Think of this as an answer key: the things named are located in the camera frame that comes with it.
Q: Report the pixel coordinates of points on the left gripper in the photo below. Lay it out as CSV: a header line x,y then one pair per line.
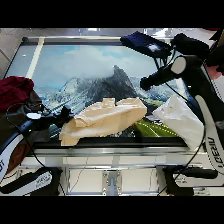
x,y
63,117

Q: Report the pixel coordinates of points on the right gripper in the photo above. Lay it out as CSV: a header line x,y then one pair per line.
x,y
150,82

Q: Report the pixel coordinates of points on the beige shirt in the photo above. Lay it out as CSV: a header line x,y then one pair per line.
x,y
106,118

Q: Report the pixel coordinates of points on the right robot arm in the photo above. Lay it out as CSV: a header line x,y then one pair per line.
x,y
213,133

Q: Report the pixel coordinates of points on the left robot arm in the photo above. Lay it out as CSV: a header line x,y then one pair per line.
x,y
23,181

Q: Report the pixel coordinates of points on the navy blue garment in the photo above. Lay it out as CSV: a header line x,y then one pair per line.
x,y
141,42

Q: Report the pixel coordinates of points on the white garment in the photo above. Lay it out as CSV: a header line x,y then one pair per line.
x,y
181,120

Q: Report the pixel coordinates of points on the black garment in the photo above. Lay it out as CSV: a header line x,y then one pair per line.
x,y
191,45

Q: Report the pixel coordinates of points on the dark red garment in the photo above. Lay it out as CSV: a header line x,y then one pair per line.
x,y
13,90

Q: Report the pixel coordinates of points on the brown garment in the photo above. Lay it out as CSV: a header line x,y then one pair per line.
x,y
15,155

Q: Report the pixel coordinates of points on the silver frame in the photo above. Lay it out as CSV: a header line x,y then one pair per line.
x,y
110,151

